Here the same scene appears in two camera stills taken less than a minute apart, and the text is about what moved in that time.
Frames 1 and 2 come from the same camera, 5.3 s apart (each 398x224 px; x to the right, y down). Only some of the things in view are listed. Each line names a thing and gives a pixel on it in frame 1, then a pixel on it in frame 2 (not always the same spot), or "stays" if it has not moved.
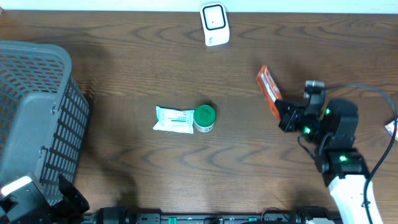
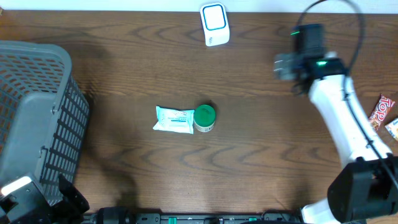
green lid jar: (204, 116) stays
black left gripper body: (59, 214) stays
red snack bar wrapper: (270, 89) → (380, 111)
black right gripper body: (298, 121) → (295, 63)
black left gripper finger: (73, 196) stays
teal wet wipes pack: (175, 120) stays
